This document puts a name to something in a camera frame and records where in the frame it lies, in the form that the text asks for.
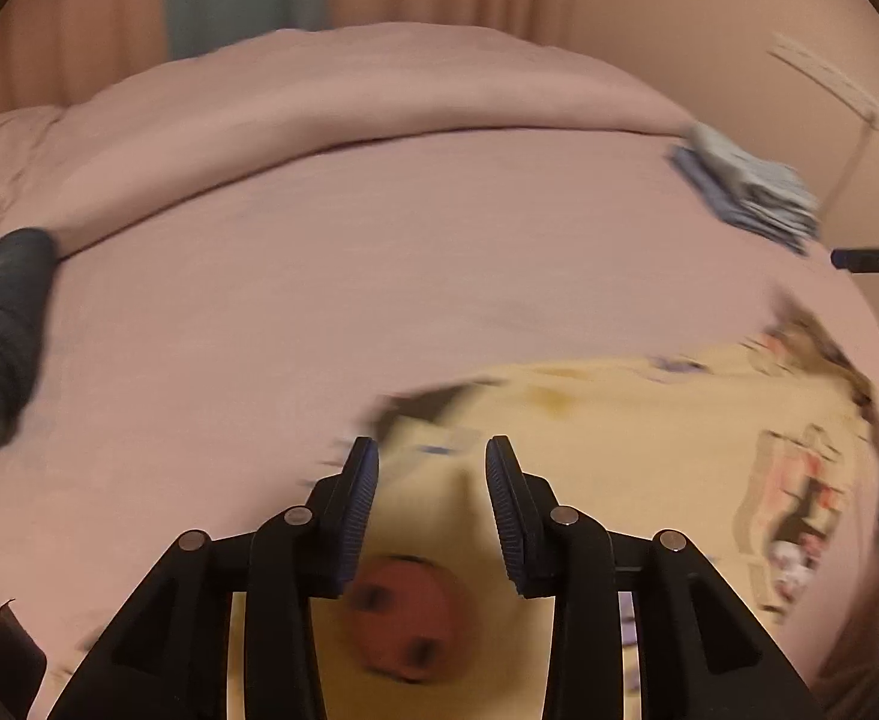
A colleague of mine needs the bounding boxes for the pink duvet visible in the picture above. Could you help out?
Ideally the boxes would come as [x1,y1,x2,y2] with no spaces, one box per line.
[0,23,691,255]

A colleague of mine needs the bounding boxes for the folded blue grey clothes stack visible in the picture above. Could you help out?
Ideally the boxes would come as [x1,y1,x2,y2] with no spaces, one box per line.
[670,122,820,257]

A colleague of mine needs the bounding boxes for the yellow cartoon print pants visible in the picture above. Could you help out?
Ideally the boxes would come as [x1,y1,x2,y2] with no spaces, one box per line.
[224,299,879,720]

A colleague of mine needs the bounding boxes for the dark rolled garment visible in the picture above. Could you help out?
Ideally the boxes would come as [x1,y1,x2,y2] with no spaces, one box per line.
[0,227,58,449]

